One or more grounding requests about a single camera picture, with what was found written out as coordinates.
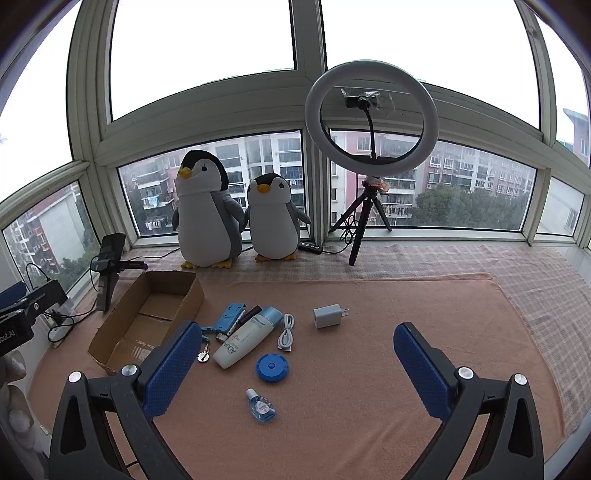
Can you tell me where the white window frame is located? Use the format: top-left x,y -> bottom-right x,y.
0,0 -> 591,252

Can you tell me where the black power bank cable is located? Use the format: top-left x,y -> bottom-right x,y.
24,262 -> 52,289

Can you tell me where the large penguin plush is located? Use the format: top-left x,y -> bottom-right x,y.
172,150 -> 245,270

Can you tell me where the pink checked cloth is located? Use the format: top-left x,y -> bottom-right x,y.
120,242 -> 591,435

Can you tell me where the white charger adapter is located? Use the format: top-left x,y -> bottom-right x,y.
313,304 -> 350,329

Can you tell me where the person's left hand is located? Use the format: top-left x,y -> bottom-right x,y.
0,350 -> 28,387

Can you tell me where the small blue liquid bottle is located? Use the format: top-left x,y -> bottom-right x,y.
245,388 -> 277,422

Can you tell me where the white usb cable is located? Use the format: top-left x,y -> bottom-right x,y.
277,314 -> 296,355

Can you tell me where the white ring light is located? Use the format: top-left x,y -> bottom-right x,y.
305,62 -> 440,174

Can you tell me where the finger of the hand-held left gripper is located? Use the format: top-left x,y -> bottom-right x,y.
0,281 -> 68,323

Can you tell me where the black gooseneck phone holder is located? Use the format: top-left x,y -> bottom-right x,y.
341,89 -> 393,160

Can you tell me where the keychain with teal carabiner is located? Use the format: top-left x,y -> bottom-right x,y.
198,325 -> 218,364

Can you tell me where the white bottle with blue cap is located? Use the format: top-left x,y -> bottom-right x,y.
212,306 -> 284,370

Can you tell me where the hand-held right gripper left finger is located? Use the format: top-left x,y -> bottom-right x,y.
48,320 -> 204,480

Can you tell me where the black tripod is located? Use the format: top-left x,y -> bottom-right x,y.
329,175 -> 393,267

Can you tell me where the cardboard box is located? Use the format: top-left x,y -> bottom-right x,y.
88,270 -> 206,376

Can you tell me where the black ring light cable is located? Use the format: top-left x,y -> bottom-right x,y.
322,215 -> 365,256

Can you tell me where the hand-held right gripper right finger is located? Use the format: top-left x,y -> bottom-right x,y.
393,322 -> 546,480

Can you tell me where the blue plastic tool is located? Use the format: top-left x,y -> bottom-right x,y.
216,302 -> 245,334

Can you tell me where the round blue case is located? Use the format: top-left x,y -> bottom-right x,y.
256,353 -> 290,384

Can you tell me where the thin black device cable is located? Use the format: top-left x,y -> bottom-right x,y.
122,248 -> 182,262

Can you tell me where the small penguin plush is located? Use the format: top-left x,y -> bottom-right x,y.
244,173 -> 312,263

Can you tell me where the white power strip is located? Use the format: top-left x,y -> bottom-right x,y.
46,307 -> 79,348

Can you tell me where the black grey standing handheld device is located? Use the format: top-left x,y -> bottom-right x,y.
90,234 -> 149,315

